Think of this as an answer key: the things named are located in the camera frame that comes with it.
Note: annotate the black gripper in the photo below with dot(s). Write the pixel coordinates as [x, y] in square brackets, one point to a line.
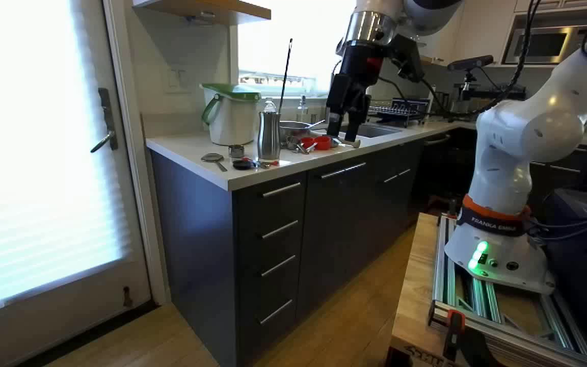
[355, 73]

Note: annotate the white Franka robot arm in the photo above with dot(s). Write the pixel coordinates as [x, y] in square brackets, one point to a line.
[531, 129]

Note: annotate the metallic dishpan bowl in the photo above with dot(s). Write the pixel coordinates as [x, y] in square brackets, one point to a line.
[293, 127]

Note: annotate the large red measuring cup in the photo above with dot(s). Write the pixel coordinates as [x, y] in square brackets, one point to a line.
[315, 143]

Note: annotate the clear plastic water bottle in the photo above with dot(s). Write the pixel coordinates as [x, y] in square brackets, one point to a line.
[299, 110]

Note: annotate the black dish rack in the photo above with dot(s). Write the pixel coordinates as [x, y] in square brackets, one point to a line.
[401, 108]

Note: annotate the steel thermos bottle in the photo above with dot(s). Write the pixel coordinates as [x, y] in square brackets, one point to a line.
[268, 134]

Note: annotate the thin metal rod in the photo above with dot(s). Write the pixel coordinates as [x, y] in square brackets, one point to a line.
[286, 73]

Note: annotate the kitchen window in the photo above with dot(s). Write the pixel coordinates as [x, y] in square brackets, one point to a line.
[286, 40]

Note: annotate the small black and red tool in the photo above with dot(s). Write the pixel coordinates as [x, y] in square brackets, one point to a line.
[243, 163]

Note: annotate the small metal tea strainer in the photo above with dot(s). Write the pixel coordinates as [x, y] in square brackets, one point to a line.
[212, 158]

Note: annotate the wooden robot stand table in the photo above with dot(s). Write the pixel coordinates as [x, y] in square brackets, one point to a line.
[416, 297]

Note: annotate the dark kitchen base cabinet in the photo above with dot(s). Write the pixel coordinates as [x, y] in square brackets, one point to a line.
[197, 258]

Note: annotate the built-in microwave oven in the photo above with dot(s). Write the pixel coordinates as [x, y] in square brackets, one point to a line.
[551, 40]

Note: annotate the red and black clamp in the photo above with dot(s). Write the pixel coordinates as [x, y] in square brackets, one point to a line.
[454, 329]

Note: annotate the door floor bolt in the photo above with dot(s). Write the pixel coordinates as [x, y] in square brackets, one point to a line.
[127, 295]

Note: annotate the white glass door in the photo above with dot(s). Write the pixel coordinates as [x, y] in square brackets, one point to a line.
[41, 169]

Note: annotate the black camera on tripod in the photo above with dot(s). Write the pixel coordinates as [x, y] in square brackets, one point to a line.
[468, 63]

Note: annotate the wooden wall shelf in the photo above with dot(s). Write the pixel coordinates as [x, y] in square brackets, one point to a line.
[204, 9]

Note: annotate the aluminium profile mount frame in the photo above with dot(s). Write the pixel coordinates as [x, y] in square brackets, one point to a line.
[456, 287]

